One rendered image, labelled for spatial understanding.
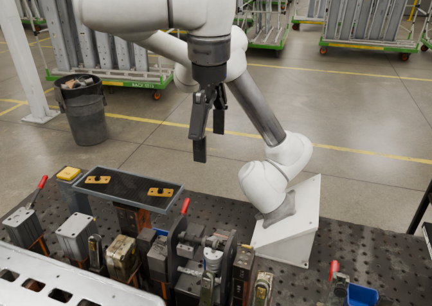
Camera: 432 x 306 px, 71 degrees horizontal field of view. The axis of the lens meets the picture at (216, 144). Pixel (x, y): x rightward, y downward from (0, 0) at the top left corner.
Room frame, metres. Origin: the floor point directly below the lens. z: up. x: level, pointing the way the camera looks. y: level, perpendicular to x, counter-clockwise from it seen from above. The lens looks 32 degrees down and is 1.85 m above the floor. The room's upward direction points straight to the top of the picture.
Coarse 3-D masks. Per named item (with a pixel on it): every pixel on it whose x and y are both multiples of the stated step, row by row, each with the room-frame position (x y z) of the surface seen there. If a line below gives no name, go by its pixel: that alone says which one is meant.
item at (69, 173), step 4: (68, 168) 0.93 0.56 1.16; (72, 168) 0.93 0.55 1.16; (76, 168) 0.93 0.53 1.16; (60, 172) 0.91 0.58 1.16; (64, 172) 0.91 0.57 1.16; (68, 172) 0.91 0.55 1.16; (72, 172) 0.91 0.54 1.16; (76, 172) 0.91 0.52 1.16; (60, 176) 0.89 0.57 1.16; (64, 176) 0.89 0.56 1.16; (68, 176) 0.89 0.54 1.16; (72, 176) 0.89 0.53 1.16; (68, 180) 0.88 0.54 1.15
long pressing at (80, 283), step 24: (0, 240) 0.72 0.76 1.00; (0, 264) 0.63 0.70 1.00; (24, 264) 0.63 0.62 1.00; (48, 264) 0.63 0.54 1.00; (0, 288) 0.55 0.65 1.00; (24, 288) 0.55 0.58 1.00; (48, 288) 0.55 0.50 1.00; (72, 288) 0.55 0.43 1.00; (96, 288) 0.55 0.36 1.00; (120, 288) 0.55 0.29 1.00
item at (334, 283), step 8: (336, 272) 0.45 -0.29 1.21; (336, 280) 0.44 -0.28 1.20; (344, 280) 0.43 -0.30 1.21; (328, 288) 0.44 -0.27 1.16; (336, 288) 0.41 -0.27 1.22; (344, 288) 0.41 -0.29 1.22; (328, 296) 0.42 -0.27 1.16; (336, 296) 0.43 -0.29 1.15; (344, 296) 0.40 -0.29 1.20; (328, 304) 0.42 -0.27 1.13; (336, 304) 0.42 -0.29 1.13
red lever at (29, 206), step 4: (44, 176) 0.92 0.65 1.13; (40, 180) 0.91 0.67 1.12; (44, 180) 0.91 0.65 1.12; (40, 184) 0.89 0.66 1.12; (40, 188) 0.88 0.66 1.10; (36, 192) 0.87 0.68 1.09; (36, 196) 0.86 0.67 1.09; (32, 200) 0.85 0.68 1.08; (28, 204) 0.83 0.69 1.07; (32, 204) 0.83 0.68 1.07; (28, 208) 0.82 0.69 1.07; (32, 208) 0.83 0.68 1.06
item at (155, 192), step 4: (152, 188) 0.81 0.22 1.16; (156, 188) 0.81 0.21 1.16; (160, 188) 0.80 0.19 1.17; (164, 188) 0.81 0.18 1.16; (148, 192) 0.79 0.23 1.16; (152, 192) 0.79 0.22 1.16; (156, 192) 0.79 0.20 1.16; (160, 192) 0.79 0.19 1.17; (164, 192) 0.79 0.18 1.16; (172, 192) 0.79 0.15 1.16; (160, 196) 0.78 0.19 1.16; (164, 196) 0.78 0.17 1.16; (168, 196) 0.77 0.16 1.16
